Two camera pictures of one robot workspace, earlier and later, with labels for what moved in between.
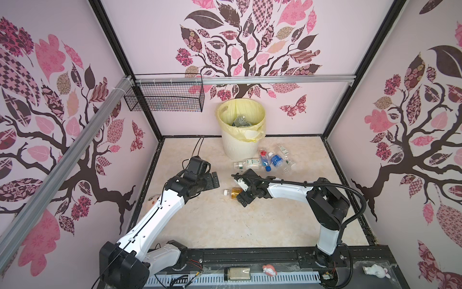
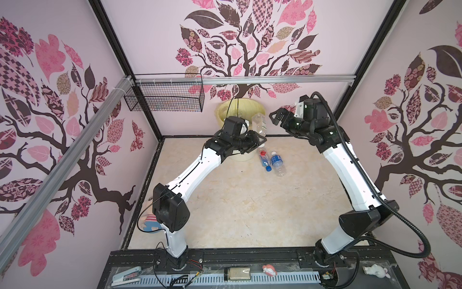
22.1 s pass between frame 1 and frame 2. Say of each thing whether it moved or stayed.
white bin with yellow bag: stayed
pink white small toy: stayed
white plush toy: stayed
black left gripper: moved
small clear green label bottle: moved
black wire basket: stayed
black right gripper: moved
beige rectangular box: stayed
